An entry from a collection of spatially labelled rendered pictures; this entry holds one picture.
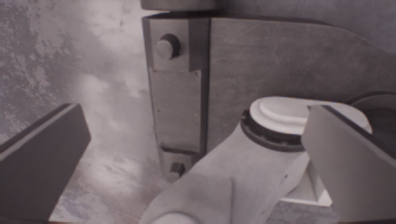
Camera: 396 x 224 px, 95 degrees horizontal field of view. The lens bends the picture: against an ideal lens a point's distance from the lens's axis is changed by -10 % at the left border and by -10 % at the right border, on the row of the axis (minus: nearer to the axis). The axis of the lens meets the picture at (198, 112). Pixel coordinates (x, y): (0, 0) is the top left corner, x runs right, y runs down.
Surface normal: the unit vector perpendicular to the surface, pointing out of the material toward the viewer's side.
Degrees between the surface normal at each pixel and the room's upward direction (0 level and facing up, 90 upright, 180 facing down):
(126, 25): 0
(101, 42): 0
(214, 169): 90
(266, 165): 90
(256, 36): 0
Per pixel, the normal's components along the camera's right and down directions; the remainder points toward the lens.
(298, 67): -0.20, 0.51
